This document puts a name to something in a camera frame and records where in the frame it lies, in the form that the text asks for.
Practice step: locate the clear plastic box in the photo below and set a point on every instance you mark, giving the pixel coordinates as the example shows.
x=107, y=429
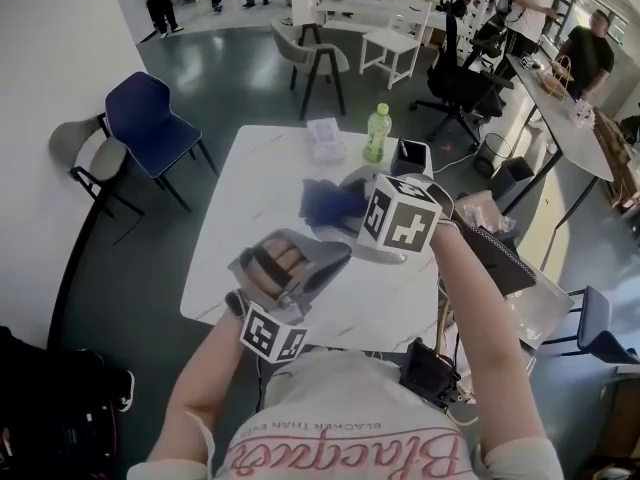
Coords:
x=326, y=140

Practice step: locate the black square bin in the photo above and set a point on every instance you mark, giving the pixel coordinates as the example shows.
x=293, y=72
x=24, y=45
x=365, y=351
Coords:
x=517, y=175

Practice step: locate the grey chair with black legs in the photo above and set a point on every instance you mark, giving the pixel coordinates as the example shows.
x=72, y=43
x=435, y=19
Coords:
x=320, y=58

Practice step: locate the blue cloth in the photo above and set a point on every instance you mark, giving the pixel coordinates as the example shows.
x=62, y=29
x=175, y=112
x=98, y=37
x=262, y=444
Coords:
x=327, y=202

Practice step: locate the person's left hand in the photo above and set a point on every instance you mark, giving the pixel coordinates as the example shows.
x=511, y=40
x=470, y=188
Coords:
x=280, y=263

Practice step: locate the blue chair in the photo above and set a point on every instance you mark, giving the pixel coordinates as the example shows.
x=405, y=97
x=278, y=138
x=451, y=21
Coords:
x=145, y=123

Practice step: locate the grey round chair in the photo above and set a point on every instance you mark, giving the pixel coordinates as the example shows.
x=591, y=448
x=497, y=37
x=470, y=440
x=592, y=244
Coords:
x=102, y=158

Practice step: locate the green drink bottle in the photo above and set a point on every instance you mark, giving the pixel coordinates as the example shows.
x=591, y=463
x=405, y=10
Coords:
x=377, y=133

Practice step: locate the wicker basket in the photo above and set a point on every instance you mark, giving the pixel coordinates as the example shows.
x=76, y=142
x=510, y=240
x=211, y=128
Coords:
x=556, y=83

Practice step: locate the black pen holder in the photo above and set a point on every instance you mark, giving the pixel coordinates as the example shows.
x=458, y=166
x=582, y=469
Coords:
x=411, y=158

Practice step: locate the person's white printed shirt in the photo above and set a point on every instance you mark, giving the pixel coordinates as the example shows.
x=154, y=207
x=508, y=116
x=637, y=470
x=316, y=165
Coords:
x=345, y=418

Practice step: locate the person's left forearm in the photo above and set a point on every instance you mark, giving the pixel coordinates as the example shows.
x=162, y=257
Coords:
x=210, y=378

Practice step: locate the black waist device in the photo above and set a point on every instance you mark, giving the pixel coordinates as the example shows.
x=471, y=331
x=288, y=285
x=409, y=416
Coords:
x=427, y=373

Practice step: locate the clear plastic bag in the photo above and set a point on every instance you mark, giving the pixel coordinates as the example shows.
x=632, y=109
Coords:
x=482, y=210

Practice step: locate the white small table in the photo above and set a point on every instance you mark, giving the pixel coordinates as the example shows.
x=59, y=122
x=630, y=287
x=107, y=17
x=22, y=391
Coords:
x=392, y=43

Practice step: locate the white shelf unit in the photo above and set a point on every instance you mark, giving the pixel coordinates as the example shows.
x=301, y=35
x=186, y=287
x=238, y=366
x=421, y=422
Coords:
x=370, y=3

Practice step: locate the dark blue stool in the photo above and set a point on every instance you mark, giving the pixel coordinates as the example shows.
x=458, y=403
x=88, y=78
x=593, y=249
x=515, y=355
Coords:
x=600, y=328

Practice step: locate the person's right forearm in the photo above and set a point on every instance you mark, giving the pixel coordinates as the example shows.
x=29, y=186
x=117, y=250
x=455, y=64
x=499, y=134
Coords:
x=480, y=343

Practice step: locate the long grey table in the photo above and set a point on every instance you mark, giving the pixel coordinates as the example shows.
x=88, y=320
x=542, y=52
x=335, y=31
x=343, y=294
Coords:
x=565, y=123

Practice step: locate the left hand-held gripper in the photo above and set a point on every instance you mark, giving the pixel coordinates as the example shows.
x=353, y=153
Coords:
x=320, y=258

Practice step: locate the dark brown stitched pouch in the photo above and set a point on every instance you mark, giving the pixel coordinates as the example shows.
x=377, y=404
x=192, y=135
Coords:
x=505, y=263

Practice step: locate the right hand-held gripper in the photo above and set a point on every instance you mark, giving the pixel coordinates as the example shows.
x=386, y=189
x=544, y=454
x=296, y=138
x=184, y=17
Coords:
x=400, y=215

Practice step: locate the black office chair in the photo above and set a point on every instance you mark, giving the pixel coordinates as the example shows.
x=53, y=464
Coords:
x=460, y=83

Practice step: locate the black mesh bin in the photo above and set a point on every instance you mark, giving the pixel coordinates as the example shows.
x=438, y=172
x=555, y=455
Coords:
x=492, y=155

